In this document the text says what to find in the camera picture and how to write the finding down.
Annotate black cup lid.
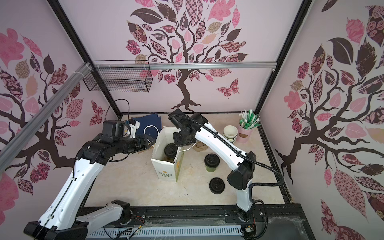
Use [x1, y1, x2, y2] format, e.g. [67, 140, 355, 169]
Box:
[164, 143, 178, 161]
[204, 154, 220, 168]

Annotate white illustrated paper bag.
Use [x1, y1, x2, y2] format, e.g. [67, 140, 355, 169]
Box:
[151, 127, 194, 183]

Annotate green paper coffee cup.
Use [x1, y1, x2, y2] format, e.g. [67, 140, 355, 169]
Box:
[206, 166, 217, 173]

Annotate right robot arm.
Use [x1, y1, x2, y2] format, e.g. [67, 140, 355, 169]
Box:
[168, 109, 284, 222]

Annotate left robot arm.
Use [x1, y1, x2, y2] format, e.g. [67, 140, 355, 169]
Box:
[24, 121, 155, 240]

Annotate stack of pulp cup carriers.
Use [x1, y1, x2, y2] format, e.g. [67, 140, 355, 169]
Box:
[193, 141, 209, 152]

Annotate dark blue napkins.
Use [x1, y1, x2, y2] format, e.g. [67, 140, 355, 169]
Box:
[133, 114, 162, 139]

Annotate stack of paper cups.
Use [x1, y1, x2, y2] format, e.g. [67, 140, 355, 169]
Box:
[223, 125, 238, 143]

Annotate pink straw holder cup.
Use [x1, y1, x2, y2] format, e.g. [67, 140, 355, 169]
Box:
[237, 125, 253, 144]

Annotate stack of black lids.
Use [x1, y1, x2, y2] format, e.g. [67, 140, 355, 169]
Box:
[209, 178, 225, 195]

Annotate bundle of wrapped straws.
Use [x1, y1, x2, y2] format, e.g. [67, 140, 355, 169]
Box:
[239, 110, 261, 130]

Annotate black wire basket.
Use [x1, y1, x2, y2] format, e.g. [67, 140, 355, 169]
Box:
[83, 60, 153, 93]

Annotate aluminium rail back wall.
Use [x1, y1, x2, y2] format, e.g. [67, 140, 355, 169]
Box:
[94, 62, 277, 70]

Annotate aluminium rail wall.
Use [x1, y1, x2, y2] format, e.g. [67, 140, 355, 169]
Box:
[1, 63, 91, 173]
[94, 62, 277, 70]

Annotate white slotted cable duct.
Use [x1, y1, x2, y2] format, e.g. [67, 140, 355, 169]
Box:
[87, 226, 243, 240]

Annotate aluminium rail left wall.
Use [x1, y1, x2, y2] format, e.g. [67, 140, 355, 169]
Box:
[1, 63, 91, 173]

